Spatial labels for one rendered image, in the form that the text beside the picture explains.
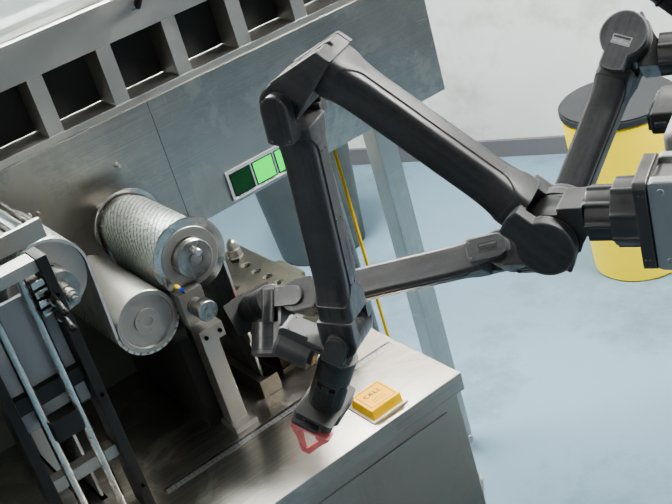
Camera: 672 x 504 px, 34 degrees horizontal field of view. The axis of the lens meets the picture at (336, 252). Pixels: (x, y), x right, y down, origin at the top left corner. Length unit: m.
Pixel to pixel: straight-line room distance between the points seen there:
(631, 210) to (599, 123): 0.47
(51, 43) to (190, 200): 0.45
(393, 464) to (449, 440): 0.14
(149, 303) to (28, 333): 0.28
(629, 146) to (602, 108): 1.89
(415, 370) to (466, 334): 1.72
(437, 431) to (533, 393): 1.38
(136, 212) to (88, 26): 0.38
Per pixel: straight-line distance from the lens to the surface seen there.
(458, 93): 5.01
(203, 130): 2.40
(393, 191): 2.93
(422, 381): 2.14
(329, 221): 1.53
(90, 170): 2.30
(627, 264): 3.95
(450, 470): 2.26
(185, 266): 2.03
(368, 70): 1.42
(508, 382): 3.61
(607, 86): 1.83
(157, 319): 2.07
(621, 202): 1.37
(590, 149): 1.81
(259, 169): 2.48
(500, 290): 4.08
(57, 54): 2.25
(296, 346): 1.69
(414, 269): 1.86
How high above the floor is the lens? 2.12
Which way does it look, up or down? 27 degrees down
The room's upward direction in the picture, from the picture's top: 17 degrees counter-clockwise
